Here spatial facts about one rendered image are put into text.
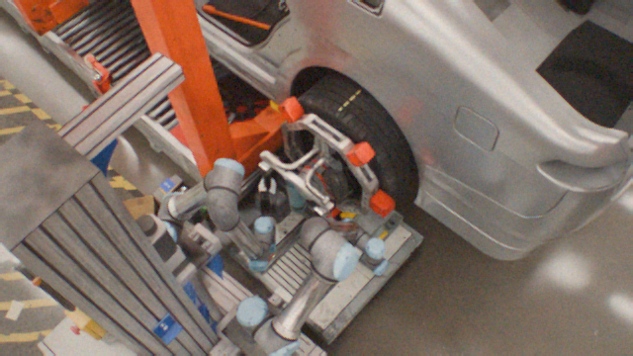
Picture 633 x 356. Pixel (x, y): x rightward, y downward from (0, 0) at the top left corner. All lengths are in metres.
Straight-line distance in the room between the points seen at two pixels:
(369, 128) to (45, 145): 1.38
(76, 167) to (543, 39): 2.53
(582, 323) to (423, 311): 0.89
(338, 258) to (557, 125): 0.81
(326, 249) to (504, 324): 1.64
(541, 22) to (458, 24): 1.42
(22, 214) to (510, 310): 2.64
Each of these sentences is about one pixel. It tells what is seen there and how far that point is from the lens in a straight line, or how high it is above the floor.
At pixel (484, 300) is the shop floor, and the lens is 3.24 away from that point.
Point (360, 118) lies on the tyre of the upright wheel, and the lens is 2.30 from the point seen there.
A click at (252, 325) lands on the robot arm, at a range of 2.05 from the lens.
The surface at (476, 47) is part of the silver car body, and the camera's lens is 1.83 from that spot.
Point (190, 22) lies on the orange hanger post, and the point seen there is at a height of 1.65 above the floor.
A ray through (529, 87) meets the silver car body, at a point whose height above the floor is 1.68.
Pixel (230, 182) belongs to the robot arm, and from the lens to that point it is 1.96.
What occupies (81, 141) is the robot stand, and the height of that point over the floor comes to 2.02.
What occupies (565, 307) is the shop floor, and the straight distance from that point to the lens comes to 3.37.
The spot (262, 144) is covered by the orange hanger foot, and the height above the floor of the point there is 0.67.
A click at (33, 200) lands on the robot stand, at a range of 1.26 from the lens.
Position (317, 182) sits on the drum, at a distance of 2.43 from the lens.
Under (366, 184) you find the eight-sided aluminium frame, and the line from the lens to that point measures 2.33.
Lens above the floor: 2.97
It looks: 58 degrees down
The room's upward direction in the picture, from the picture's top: 4 degrees counter-clockwise
